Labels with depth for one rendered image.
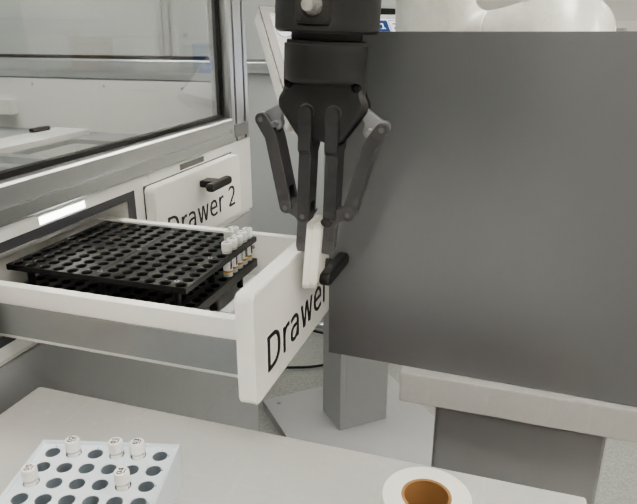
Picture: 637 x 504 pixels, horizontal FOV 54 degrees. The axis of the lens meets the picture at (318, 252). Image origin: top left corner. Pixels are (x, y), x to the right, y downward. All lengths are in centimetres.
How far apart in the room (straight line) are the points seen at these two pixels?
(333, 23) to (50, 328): 41
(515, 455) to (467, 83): 45
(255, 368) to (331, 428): 135
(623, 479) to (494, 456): 115
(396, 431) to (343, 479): 132
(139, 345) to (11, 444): 16
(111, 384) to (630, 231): 69
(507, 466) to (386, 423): 111
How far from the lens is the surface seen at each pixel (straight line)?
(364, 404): 188
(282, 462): 61
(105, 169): 87
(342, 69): 55
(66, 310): 68
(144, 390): 102
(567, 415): 76
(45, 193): 79
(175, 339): 61
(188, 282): 65
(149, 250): 75
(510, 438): 83
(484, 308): 72
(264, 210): 244
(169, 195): 97
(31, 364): 81
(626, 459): 205
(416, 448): 186
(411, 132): 68
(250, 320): 54
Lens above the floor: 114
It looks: 19 degrees down
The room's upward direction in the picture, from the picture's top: straight up
